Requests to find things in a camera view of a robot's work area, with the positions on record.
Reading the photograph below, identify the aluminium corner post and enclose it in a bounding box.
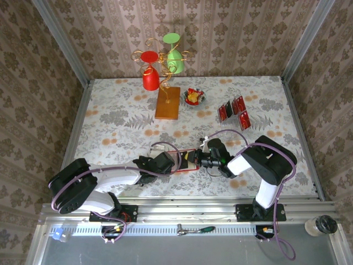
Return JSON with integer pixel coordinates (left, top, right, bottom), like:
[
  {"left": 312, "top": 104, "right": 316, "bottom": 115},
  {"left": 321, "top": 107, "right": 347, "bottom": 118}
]
[
  {"left": 280, "top": 0, "right": 331, "bottom": 82},
  {"left": 30, "top": 0, "right": 92, "bottom": 86}
]

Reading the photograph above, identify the aluminium frame beam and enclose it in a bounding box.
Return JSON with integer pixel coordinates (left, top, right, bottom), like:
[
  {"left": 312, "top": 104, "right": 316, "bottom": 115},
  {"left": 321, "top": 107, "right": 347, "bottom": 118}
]
[{"left": 38, "top": 196, "right": 339, "bottom": 225}]

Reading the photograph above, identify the red cards group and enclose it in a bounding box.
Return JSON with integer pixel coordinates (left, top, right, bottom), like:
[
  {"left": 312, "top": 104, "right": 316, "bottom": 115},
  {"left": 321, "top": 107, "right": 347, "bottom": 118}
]
[{"left": 217, "top": 96, "right": 253, "bottom": 134}]

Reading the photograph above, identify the floral patterned tablecloth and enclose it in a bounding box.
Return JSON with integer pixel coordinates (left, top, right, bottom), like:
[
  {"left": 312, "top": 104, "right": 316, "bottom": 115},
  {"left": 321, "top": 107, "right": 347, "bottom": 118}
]
[{"left": 68, "top": 76, "right": 318, "bottom": 197}]

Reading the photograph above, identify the red wine glass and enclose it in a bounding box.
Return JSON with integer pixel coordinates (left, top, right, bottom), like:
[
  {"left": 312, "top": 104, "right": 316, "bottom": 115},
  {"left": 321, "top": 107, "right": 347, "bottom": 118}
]
[{"left": 140, "top": 50, "right": 161, "bottom": 92}]

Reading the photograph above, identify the blue and white connector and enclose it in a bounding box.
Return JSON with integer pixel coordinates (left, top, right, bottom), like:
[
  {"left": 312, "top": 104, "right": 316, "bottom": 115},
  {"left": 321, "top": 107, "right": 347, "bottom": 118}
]
[{"left": 53, "top": 227, "right": 73, "bottom": 243}]

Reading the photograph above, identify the gold wire stand wooden base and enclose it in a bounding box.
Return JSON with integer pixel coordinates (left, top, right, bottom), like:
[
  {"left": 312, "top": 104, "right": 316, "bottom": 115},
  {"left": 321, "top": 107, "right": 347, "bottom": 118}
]
[{"left": 131, "top": 38, "right": 192, "bottom": 121}]

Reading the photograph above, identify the black power connector bracket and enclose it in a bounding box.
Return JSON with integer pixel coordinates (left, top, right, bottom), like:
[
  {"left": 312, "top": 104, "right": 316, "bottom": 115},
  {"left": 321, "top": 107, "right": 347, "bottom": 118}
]
[
  {"left": 100, "top": 225, "right": 127, "bottom": 241},
  {"left": 255, "top": 225, "right": 278, "bottom": 240}
]

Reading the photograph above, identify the ratchet wrench green handle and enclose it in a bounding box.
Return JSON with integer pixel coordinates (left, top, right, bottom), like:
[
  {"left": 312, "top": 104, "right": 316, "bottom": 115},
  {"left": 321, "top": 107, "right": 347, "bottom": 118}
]
[{"left": 176, "top": 224, "right": 216, "bottom": 237}]

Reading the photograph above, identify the green wine glass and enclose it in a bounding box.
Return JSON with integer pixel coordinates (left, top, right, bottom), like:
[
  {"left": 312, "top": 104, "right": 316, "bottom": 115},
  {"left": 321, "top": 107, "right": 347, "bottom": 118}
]
[{"left": 162, "top": 33, "right": 185, "bottom": 75}]

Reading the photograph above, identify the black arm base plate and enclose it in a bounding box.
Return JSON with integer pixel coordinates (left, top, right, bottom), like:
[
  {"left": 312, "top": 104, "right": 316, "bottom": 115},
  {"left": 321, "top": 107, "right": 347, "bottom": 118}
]
[
  {"left": 88, "top": 204, "right": 139, "bottom": 223},
  {"left": 235, "top": 203, "right": 287, "bottom": 222}
]

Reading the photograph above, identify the aluminium table side rail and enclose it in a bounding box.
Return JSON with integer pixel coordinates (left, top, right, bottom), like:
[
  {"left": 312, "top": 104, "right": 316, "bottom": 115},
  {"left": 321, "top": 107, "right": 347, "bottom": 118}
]
[
  {"left": 280, "top": 76, "right": 326, "bottom": 202},
  {"left": 65, "top": 79, "right": 93, "bottom": 166}
]

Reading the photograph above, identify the slotted white cable duct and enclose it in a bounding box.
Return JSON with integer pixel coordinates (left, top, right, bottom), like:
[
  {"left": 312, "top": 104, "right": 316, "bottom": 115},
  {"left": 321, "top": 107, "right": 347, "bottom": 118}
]
[{"left": 66, "top": 225, "right": 259, "bottom": 237}]

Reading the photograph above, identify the clear glass candy bowl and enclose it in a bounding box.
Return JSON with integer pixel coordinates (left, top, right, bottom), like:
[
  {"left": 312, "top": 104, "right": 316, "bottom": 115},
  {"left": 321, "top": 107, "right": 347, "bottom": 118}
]
[{"left": 183, "top": 87, "right": 207, "bottom": 108}]

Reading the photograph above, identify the red card holder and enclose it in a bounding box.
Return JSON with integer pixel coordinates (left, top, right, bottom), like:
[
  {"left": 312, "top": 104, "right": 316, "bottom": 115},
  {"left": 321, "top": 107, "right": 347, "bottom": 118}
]
[{"left": 168, "top": 148, "right": 200, "bottom": 174}]

